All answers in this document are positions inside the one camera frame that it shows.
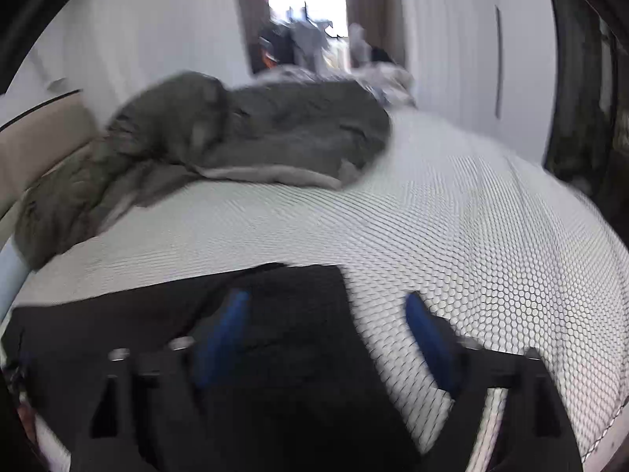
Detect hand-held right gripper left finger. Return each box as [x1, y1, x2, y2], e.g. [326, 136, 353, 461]
[71, 288, 251, 472]

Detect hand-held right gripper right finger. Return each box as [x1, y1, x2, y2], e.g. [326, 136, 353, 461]
[404, 291, 583, 472]

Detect black pants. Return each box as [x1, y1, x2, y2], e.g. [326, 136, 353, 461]
[0, 263, 423, 472]

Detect white mattress bed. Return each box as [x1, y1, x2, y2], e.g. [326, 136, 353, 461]
[0, 108, 629, 472]

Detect light blue pillow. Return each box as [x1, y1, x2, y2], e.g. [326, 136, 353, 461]
[0, 246, 30, 325]

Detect olive grey duvet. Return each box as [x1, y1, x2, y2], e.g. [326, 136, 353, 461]
[15, 71, 394, 271]

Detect beige padded headboard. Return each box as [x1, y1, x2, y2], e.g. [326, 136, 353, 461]
[0, 89, 106, 237]

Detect white garment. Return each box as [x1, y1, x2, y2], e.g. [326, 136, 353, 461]
[348, 23, 373, 67]

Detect hanging clothes on rack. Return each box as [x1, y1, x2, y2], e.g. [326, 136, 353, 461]
[258, 7, 335, 67]

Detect brown curtain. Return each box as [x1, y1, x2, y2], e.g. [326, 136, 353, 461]
[344, 0, 406, 67]

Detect long wardrobe handle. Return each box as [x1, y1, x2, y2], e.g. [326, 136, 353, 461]
[494, 6, 505, 119]

